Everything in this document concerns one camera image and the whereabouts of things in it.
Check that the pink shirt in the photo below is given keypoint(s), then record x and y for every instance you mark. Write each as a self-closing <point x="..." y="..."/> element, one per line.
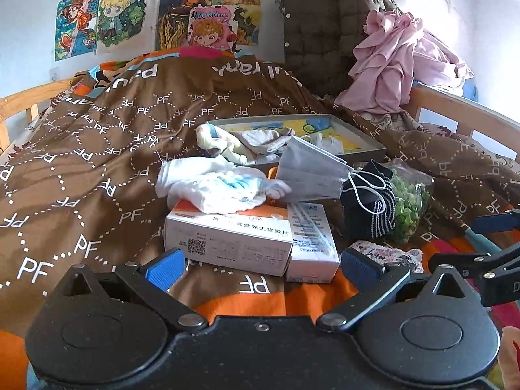
<point x="397" y="52"/>

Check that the brown quilted jacket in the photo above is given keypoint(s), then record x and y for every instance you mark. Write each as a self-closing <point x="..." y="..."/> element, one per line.
<point x="319" y="38"/>

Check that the grey knitted cloth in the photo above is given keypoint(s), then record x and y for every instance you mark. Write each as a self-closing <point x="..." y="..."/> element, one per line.
<point x="265" y="141"/>

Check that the navy striped sock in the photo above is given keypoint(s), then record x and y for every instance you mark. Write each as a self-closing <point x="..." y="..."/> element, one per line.
<point x="369" y="203"/>

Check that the wooden bed frame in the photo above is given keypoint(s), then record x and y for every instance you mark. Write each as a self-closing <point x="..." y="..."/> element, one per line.
<point x="470" y="116"/>

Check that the patterned small sock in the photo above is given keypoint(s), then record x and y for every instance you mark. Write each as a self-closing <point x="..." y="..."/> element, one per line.
<point x="384" y="254"/>

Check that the dark swirl painting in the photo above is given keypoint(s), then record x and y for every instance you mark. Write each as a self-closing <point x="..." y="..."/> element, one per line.
<point x="172" y="23"/>

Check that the blue cloth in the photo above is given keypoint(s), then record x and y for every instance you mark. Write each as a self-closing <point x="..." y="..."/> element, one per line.
<point x="470" y="90"/>

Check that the bag of green pieces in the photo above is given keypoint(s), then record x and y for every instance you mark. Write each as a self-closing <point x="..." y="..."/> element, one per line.
<point x="412" y="189"/>

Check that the striped pastel sock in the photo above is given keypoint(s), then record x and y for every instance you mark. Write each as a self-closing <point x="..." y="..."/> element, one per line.
<point x="217" y="141"/>

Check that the blond boy drawing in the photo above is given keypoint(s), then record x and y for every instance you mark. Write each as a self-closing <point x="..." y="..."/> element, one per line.
<point x="120" y="23"/>

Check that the white drawstring pouch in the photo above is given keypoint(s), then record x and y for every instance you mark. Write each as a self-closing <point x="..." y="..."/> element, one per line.
<point x="330" y="144"/>

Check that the white blue baby sock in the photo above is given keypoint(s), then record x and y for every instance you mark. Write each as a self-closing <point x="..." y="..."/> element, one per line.
<point x="216" y="186"/>

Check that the anime girl poster left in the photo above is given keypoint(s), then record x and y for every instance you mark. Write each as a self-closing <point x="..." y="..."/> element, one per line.
<point x="75" y="33"/>

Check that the white orange medicine box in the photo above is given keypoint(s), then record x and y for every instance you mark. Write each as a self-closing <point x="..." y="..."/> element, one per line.
<point x="294" y="242"/>

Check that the person right hand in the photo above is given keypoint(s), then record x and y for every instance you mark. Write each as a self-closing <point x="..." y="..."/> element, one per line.
<point x="508" y="357"/>

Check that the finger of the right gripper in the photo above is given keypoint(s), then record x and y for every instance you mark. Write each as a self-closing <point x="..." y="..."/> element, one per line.
<point x="507" y="221"/>
<point x="474" y="265"/>

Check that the grey tray with cartoon picture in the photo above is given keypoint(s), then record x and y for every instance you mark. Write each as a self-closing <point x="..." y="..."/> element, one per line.
<point x="357" y="145"/>

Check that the grey face mask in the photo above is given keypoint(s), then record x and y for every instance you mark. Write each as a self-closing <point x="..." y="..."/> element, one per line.
<point x="310" y="172"/>

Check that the brown patterned quilt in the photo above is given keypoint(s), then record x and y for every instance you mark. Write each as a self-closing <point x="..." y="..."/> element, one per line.
<point x="82" y="189"/>

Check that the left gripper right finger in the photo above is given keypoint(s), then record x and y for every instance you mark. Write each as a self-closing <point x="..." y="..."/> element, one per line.
<point x="377" y="286"/>

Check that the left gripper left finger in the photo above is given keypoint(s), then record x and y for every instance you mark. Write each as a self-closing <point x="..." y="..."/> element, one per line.
<point x="148" y="285"/>

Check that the pink cartoon girl picture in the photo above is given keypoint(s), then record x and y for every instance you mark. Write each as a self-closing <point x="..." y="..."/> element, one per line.
<point x="213" y="26"/>

